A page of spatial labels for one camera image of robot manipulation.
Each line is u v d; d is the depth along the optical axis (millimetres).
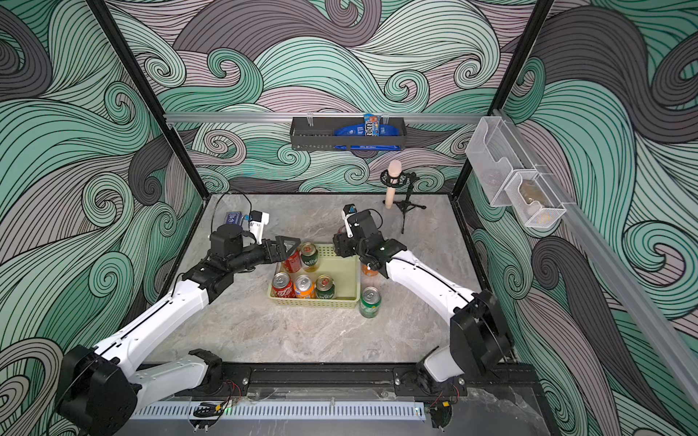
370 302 779
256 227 702
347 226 656
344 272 954
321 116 956
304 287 814
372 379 743
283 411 698
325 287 809
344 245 743
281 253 672
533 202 640
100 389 380
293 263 896
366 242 622
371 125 901
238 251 623
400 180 951
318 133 952
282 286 803
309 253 882
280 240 673
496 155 774
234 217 1104
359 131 923
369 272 952
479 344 416
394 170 904
